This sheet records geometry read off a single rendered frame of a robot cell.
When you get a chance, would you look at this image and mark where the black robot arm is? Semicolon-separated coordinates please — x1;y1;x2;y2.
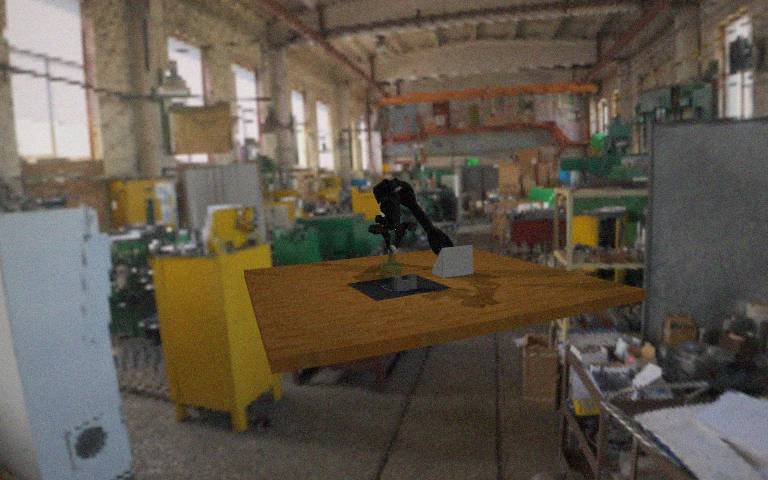
373;178;454;256

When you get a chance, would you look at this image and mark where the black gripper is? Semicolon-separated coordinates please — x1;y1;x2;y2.
369;211;416;249

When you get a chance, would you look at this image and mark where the dark grey flat mat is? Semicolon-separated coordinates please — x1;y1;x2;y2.
347;275;452;301

